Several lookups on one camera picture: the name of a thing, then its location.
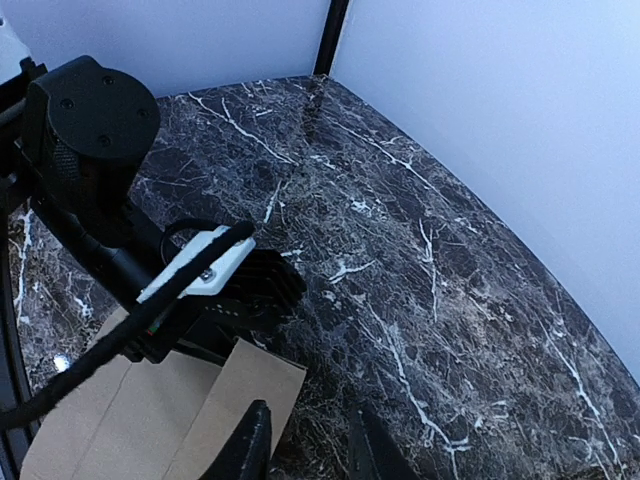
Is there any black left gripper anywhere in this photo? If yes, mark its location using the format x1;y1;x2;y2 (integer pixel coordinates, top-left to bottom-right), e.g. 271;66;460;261
124;309;272;480

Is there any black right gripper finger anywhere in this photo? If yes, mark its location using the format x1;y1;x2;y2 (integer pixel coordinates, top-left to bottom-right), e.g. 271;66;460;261
348;407;418;480

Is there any brown cardboard box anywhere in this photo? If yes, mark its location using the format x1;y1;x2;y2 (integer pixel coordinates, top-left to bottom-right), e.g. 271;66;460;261
20;340;306;479

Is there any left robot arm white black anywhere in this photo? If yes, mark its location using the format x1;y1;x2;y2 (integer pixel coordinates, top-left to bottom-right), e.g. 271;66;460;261
1;22;173;309

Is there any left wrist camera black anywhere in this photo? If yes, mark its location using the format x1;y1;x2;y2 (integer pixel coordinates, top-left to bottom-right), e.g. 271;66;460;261
137;218;307;332

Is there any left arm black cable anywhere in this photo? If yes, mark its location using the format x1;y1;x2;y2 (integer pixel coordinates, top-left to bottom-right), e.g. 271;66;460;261
0;221;256;431

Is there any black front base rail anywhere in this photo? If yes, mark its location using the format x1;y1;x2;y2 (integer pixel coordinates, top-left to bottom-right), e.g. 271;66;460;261
1;211;34;479

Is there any right black frame post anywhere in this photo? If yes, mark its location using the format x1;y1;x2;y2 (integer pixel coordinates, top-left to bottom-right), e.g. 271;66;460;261
313;0;349;75

